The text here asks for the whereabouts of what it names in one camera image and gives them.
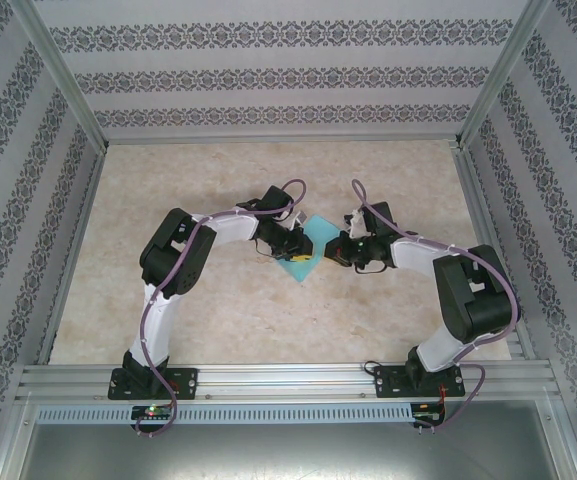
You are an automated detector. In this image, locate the aluminium side rail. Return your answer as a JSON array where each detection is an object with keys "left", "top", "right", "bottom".
[
  {"left": 37, "top": 149, "right": 108, "bottom": 364},
  {"left": 452, "top": 147, "right": 537, "bottom": 361}
]

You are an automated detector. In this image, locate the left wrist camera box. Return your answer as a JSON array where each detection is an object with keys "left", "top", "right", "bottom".
[{"left": 260, "top": 185, "right": 310, "bottom": 227}]

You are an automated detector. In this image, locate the grey metal sheet panel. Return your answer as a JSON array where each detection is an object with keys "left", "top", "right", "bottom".
[{"left": 0, "top": 424, "right": 577, "bottom": 480}]

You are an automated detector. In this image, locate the slotted grey cable duct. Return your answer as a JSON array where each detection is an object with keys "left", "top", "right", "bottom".
[{"left": 35, "top": 402, "right": 414, "bottom": 426}]

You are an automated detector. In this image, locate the aluminium mounting rail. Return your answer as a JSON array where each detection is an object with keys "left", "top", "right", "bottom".
[{"left": 15, "top": 362, "right": 562, "bottom": 401}]

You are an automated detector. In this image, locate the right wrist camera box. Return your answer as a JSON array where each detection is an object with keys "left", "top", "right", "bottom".
[{"left": 343, "top": 201, "right": 395, "bottom": 239}]

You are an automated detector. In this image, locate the purple cable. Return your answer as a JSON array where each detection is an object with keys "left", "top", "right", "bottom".
[
  {"left": 350, "top": 178, "right": 522, "bottom": 432},
  {"left": 135, "top": 178, "right": 310, "bottom": 440}
]

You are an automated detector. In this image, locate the teal cloth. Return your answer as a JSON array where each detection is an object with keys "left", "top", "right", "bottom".
[{"left": 273, "top": 214, "right": 342, "bottom": 285}]

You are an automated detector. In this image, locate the aluminium frame bar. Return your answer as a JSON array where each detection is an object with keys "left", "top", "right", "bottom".
[
  {"left": 545, "top": 394, "right": 577, "bottom": 480},
  {"left": 0, "top": 392, "right": 37, "bottom": 480}
]

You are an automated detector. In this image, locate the aluminium frame post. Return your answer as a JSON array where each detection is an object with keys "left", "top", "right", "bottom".
[
  {"left": 455, "top": 0, "right": 554, "bottom": 150},
  {"left": 15, "top": 0, "right": 110, "bottom": 154}
]

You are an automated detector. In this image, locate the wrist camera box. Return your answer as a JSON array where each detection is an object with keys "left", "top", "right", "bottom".
[
  {"left": 343, "top": 201, "right": 395, "bottom": 239},
  {"left": 260, "top": 185, "right": 310, "bottom": 227}
]

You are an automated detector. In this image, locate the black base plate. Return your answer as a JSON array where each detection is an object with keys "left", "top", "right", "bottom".
[
  {"left": 375, "top": 363, "right": 467, "bottom": 400},
  {"left": 107, "top": 367, "right": 200, "bottom": 401}
]

